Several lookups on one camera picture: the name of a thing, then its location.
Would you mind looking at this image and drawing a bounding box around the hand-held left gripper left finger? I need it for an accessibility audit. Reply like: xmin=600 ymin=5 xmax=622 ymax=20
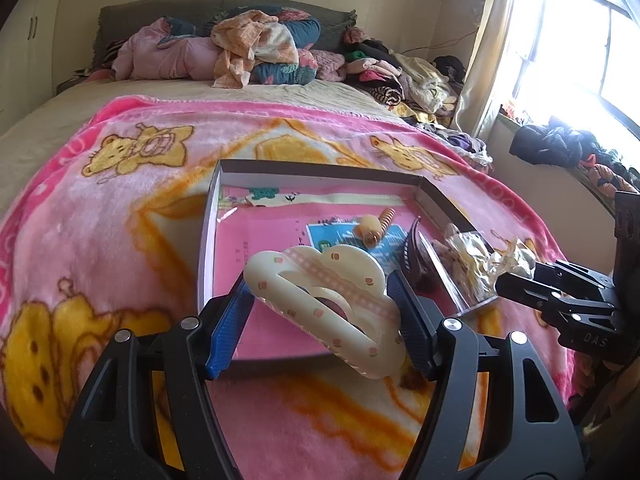
xmin=52 ymin=272 xmax=256 ymax=480

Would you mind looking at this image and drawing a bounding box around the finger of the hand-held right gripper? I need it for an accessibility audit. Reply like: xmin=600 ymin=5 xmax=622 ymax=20
xmin=534 ymin=259 xmax=617 ymax=294
xmin=495 ymin=271 xmax=617 ymax=324

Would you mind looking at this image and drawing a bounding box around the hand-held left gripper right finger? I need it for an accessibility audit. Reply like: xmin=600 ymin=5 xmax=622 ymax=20
xmin=386 ymin=269 xmax=586 ymax=480

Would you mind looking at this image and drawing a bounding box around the clear bag with yellow ring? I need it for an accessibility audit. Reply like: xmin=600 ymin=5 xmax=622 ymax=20
xmin=444 ymin=225 xmax=538 ymax=306

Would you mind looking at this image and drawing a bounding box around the white hair claw clip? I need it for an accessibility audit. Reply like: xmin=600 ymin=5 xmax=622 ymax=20
xmin=243 ymin=245 xmax=406 ymax=380

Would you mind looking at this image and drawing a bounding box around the beige coil hair tie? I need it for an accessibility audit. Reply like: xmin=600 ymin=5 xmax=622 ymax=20
xmin=354 ymin=207 xmax=398 ymax=247

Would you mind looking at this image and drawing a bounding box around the cardboard box with pink lining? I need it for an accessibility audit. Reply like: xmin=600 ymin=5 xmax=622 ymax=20
xmin=197 ymin=159 xmax=501 ymax=361

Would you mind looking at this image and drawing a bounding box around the blue printed card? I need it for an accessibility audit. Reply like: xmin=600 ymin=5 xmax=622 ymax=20
xmin=302 ymin=222 xmax=408 ymax=266

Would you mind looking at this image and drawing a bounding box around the dark cloth on windowsill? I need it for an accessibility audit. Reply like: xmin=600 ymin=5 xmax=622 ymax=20
xmin=510 ymin=116 xmax=640 ymax=196

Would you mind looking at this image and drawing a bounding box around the pink printed blanket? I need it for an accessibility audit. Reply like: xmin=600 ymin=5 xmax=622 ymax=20
xmin=0 ymin=95 xmax=581 ymax=480

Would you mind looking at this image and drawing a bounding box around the cream curtain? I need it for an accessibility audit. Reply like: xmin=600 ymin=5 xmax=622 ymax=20
xmin=452 ymin=0 xmax=546 ymax=146

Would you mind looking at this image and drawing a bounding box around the window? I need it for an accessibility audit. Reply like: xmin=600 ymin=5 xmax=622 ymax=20
xmin=500 ymin=0 xmax=640 ymax=136

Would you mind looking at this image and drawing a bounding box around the bed with beige sheet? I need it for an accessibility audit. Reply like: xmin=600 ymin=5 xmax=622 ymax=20
xmin=0 ymin=77 xmax=451 ymax=211

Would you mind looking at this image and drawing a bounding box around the pink quilt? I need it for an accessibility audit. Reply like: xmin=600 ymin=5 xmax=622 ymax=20
xmin=111 ymin=17 xmax=221 ymax=81

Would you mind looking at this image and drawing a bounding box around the orange patterned cloth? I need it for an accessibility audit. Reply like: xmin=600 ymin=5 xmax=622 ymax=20
xmin=210 ymin=9 xmax=300 ymax=90

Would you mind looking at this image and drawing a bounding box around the blue floral quilt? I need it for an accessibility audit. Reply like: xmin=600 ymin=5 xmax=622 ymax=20
xmin=160 ymin=7 xmax=323 ymax=86

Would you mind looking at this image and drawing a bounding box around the pile of clothes and pillows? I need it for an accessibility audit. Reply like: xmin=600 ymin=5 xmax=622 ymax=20
xmin=92 ymin=6 xmax=358 ymax=68

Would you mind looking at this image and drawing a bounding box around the cream wardrobe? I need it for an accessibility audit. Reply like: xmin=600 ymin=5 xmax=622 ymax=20
xmin=0 ymin=0 xmax=66 ymax=121

